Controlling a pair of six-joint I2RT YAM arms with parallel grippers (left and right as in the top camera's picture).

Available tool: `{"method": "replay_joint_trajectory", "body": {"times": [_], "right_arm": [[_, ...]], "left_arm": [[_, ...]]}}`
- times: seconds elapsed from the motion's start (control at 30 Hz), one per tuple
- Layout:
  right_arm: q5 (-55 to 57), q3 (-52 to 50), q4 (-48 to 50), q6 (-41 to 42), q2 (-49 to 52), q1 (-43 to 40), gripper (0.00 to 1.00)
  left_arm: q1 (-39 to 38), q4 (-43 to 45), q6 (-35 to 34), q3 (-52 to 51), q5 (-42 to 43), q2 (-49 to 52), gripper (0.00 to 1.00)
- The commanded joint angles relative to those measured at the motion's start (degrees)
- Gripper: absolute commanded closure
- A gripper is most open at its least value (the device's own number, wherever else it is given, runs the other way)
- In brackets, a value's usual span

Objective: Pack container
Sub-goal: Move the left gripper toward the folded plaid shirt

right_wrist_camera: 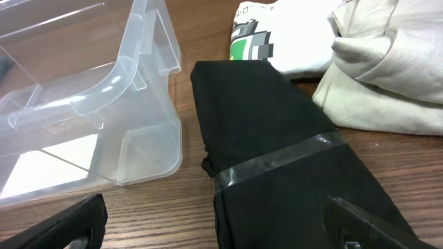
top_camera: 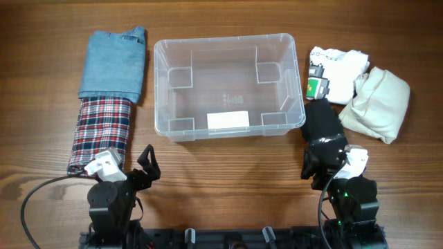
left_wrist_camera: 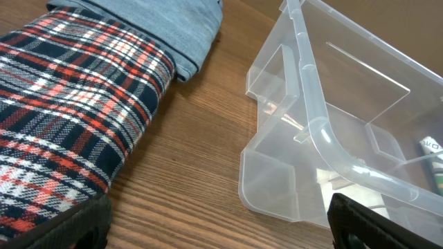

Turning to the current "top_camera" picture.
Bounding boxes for black taped garment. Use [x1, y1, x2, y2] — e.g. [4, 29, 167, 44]
[301, 99, 348, 166]

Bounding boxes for plaid flannel shirt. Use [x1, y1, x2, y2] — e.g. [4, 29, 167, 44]
[67, 96, 132, 175]

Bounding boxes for beige cloth garment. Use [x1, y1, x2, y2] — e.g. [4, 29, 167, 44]
[338, 67, 410, 144]

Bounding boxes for white pixel-print t-shirt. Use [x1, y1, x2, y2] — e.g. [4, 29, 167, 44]
[306, 46, 370, 105]

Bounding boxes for blue denim jeans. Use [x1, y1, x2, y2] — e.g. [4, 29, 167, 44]
[78, 26, 146, 104]

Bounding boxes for clear plastic storage container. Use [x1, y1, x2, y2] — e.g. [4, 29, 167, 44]
[153, 33, 306, 142]

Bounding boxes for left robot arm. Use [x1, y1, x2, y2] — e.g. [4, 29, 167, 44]
[79, 145, 161, 248]

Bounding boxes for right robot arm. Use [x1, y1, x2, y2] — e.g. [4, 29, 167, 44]
[302, 145, 388, 249]

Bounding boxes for white label sticker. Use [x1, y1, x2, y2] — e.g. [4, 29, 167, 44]
[207, 111, 250, 129]

